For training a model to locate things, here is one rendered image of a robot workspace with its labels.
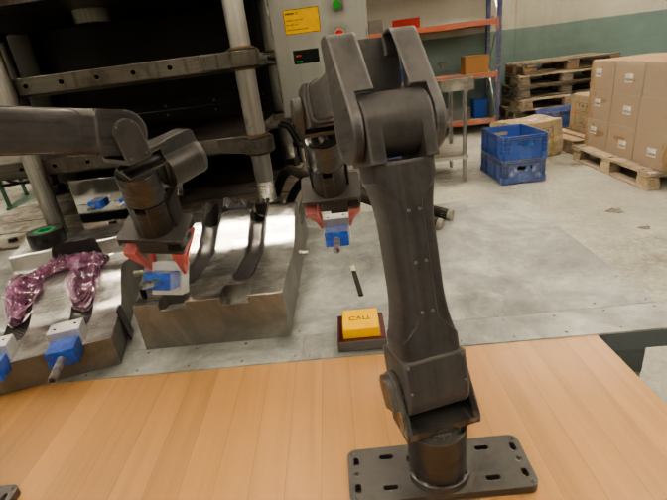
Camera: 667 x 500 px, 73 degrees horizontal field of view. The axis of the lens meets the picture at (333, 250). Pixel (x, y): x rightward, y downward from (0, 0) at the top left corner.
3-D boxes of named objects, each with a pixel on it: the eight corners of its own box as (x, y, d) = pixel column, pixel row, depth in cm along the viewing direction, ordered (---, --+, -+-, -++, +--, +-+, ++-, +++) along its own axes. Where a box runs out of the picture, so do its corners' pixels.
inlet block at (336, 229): (352, 263, 76) (349, 233, 74) (324, 266, 77) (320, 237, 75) (350, 237, 89) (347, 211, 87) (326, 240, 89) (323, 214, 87)
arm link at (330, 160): (304, 157, 76) (297, 122, 71) (335, 148, 77) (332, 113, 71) (315, 182, 72) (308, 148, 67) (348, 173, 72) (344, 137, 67)
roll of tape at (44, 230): (71, 241, 107) (66, 227, 105) (34, 253, 102) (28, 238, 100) (63, 234, 112) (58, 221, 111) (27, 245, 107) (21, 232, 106)
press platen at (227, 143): (289, 189, 142) (280, 133, 135) (-95, 232, 149) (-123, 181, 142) (306, 143, 218) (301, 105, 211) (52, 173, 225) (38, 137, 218)
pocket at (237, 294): (252, 313, 77) (248, 295, 75) (222, 316, 77) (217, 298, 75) (257, 300, 81) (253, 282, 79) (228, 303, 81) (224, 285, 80)
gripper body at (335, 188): (303, 185, 81) (295, 153, 76) (358, 179, 81) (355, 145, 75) (303, 210, 77) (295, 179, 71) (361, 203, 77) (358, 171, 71)
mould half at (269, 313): (290, 336, 78) (277, 267, 73) (146, 349, 80) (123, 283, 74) (308, 233, 124) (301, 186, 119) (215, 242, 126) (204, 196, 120)
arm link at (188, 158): (187, 169, 74) (155, 95, 67) (216, 173, 68) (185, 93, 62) (124, 201, 67) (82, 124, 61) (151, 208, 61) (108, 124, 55)
